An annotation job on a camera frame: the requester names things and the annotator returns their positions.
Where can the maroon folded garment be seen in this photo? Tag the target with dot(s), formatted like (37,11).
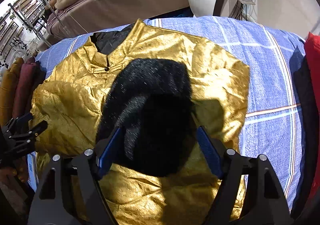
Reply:
(22,103)

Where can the wall display shelf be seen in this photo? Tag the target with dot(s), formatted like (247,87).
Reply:
(23,29)

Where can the mustard yellow folded garment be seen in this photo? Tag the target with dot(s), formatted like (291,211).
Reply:
(8,89)

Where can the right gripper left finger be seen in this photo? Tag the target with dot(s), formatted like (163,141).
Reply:
(69,190)

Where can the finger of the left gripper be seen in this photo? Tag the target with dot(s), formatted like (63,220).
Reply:
(17,126)
(23,144)

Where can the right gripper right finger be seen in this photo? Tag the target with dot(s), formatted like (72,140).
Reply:
(264,201)

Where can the gold brocade jacket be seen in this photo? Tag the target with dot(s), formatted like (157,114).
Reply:
(157,85)

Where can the blue plaid bed sheet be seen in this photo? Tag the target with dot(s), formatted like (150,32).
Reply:
(262,77)

